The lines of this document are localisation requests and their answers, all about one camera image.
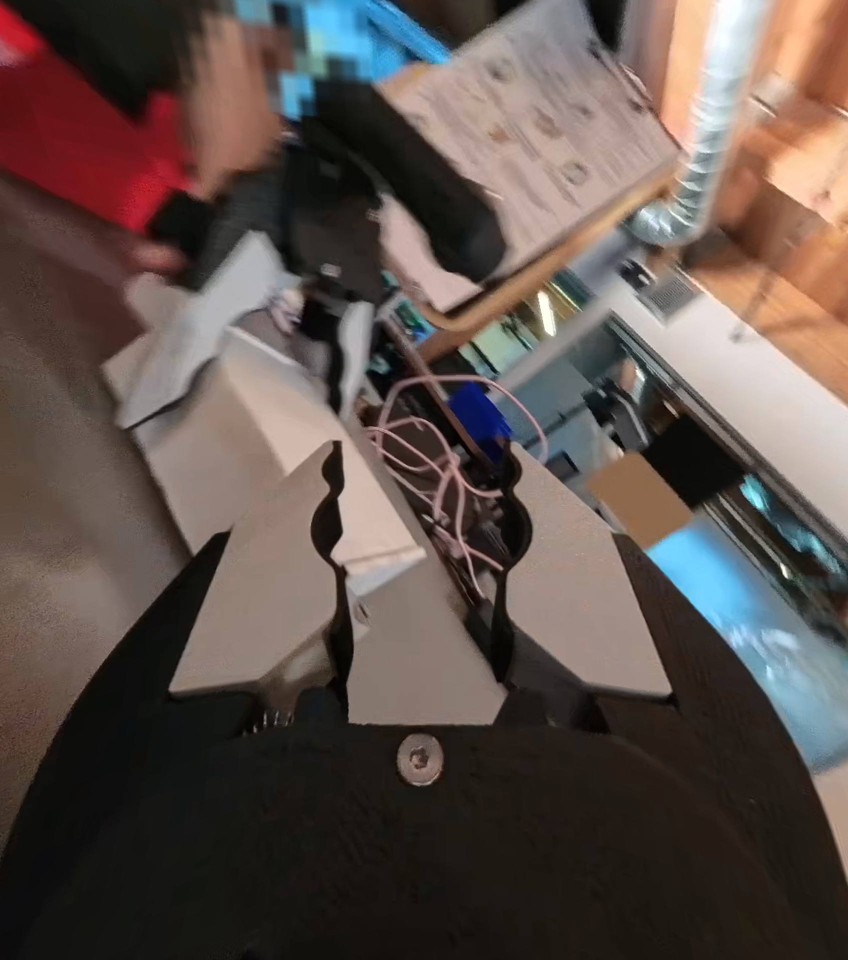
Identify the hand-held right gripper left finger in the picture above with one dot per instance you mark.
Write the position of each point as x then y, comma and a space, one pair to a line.
259, 585

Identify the blue plastic bin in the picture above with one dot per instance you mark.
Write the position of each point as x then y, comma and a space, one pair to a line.
480, 416

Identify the white cardboard box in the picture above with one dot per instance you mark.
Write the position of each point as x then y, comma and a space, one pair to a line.
244, 435

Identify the white ceiling vent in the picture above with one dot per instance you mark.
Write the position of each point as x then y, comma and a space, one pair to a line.
667, 294

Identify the red plastic bin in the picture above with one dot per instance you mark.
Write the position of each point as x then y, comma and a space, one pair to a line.
56, 135

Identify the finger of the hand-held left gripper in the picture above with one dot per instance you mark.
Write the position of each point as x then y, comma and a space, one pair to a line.
199, 337
358, 337

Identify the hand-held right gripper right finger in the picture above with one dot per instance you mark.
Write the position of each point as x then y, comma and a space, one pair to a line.
581, 600

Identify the person's left hand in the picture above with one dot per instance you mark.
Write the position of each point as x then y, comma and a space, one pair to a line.
158, 257

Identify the silver flexible duct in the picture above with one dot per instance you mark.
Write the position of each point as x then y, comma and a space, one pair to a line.
716, 112

